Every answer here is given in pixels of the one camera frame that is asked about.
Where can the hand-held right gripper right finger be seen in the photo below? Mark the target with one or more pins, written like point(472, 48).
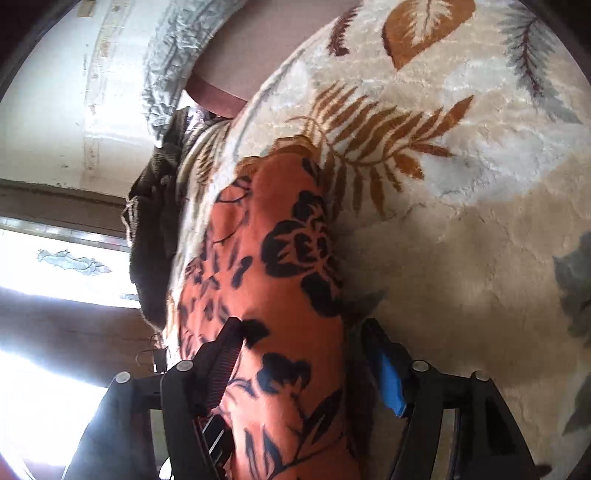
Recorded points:
point(392, 381)

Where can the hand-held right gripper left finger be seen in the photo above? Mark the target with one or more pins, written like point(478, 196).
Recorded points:
point(222, 364)

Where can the orange black floral garment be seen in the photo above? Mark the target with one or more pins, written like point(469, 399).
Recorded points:
point(286, 240)

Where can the brown fleece garment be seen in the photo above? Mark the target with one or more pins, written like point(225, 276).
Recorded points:
point(147, 230)

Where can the cream leaf print blanket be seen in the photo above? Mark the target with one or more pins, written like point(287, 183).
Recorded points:
point(461, 207)

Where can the bright window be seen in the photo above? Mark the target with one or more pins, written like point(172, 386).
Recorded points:
point(46, 272)

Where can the grey quilted pillow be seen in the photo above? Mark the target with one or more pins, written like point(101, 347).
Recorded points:
point(171, 69)

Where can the pink bed sheet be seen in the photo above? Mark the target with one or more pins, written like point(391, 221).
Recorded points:
point(258, 46)

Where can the wooden window frame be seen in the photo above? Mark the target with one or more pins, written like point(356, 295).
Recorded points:
point(46, 198)

